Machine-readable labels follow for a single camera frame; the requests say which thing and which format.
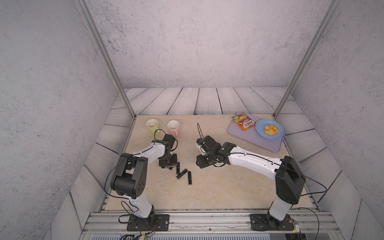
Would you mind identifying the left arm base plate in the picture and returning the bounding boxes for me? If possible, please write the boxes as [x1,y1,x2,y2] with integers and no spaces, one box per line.
[127,214,170,232]

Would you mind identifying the green mug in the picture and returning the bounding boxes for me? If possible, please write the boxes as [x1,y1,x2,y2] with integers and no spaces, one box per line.
[146,119,160,136]

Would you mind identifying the bread roll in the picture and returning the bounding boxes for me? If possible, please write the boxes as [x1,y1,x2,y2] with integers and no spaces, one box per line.
[264,124,279,136]

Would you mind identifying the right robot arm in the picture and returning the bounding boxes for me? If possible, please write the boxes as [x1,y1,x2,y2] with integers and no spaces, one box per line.
[196,139,306,222]

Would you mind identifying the blue plate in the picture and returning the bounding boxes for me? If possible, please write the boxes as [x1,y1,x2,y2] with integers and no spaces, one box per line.
[255,119,285,140]

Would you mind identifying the frame post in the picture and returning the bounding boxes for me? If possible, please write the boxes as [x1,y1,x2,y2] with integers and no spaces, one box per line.
[273,0,342,119]
[76,0,137,119]

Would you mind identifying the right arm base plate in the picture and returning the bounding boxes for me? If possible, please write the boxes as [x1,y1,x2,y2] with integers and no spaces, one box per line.
[250,213,296,232]

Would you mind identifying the right frame post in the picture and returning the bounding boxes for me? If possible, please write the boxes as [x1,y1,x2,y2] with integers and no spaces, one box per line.
[273,0,342,119]

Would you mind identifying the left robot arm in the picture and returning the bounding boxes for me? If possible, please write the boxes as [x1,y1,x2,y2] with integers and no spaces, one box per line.
[111,134,178,221]

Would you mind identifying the aluminium rail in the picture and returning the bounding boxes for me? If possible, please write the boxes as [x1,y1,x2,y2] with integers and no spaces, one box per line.
[82,208,344,240]

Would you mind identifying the orange snack packet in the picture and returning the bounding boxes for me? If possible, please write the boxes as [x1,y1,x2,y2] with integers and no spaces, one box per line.
[233,113,255,131]

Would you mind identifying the left frame post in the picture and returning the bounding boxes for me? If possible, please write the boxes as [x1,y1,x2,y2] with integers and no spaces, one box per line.
[76,0,137,119]

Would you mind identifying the pink mug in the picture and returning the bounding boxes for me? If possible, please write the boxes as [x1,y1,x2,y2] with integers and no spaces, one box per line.
[167,120,181,139]

